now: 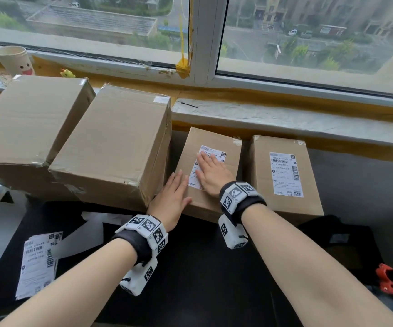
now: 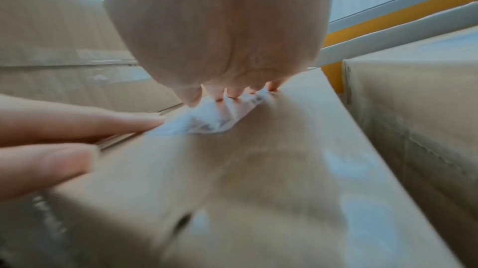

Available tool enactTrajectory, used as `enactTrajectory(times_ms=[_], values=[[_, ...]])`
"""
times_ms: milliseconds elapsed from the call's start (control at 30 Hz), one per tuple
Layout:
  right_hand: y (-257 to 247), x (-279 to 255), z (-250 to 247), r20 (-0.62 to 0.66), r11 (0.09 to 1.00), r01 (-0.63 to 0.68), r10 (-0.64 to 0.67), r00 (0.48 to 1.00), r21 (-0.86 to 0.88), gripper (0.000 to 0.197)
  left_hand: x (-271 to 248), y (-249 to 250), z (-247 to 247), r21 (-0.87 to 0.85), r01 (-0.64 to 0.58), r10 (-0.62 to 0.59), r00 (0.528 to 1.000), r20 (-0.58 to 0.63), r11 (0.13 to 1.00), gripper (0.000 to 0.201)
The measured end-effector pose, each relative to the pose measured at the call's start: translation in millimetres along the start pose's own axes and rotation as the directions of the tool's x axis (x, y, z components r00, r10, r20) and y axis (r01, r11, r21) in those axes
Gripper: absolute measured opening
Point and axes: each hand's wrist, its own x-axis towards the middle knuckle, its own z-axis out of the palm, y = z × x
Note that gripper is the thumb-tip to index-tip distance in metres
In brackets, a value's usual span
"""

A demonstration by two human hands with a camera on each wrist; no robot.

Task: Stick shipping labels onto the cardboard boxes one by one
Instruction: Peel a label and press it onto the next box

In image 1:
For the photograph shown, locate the person's left hand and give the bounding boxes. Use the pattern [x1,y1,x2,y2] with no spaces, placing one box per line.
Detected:
[147,169,193,232]

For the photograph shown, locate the person's right hand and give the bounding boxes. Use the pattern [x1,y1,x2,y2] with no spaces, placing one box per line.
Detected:
[195,152,236,198]

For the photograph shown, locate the shipping label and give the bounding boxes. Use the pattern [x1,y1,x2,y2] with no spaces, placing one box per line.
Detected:
[269,152,304,198]
[188,145,228,191]

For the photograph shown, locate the slim brown cardboard box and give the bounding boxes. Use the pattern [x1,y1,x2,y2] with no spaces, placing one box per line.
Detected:
[250,135,325,226]
[174,127,243,223]

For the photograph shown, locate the white backing paper strip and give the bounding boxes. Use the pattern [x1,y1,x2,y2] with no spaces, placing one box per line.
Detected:
[52,219,105,259]
[82,211,134,226]

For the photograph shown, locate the stack of shipping labels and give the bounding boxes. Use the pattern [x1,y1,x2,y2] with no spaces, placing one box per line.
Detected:
[15,231,63,301]

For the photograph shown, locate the person's right forearm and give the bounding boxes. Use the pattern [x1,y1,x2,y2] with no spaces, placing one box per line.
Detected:
[241,203,393,327]

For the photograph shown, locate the person's left forearm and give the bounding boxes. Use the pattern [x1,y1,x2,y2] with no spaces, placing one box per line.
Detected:
[0,238,138,327]

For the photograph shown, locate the dark teal cloth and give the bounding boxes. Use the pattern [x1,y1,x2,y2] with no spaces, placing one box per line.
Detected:
[298,216,384,271]

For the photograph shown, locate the orange cart clip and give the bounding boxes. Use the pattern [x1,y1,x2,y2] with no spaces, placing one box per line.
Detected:
[376,263,393,296]

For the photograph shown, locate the paper cup with face print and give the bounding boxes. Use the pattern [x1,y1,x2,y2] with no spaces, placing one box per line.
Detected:
[0,45,35,77]

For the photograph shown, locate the black marker wrist strap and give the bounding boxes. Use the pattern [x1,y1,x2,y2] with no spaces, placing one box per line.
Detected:
[219,181,268,225]
[111,214,169,266]

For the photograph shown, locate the white window frame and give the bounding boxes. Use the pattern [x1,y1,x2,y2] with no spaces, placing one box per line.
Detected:
[0,0,393,108]

